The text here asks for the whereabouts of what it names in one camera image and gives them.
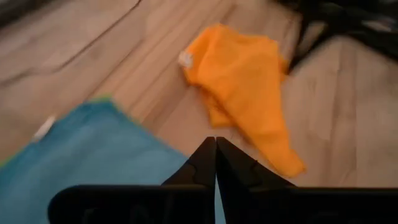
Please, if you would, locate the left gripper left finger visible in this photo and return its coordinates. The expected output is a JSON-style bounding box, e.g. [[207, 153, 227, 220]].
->
[[161, 136, 217, 189]]

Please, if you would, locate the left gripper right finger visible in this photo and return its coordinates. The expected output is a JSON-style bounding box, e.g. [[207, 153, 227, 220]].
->
[[216, 136, 295, 189]]

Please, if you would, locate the orange microfiber towel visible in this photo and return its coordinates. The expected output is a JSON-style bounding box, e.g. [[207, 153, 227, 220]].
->
[[178, 24, 307, 179]]

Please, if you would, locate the blue microfiber towel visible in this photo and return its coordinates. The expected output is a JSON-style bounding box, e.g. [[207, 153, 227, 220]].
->
[[0, 101, 226, 224]]

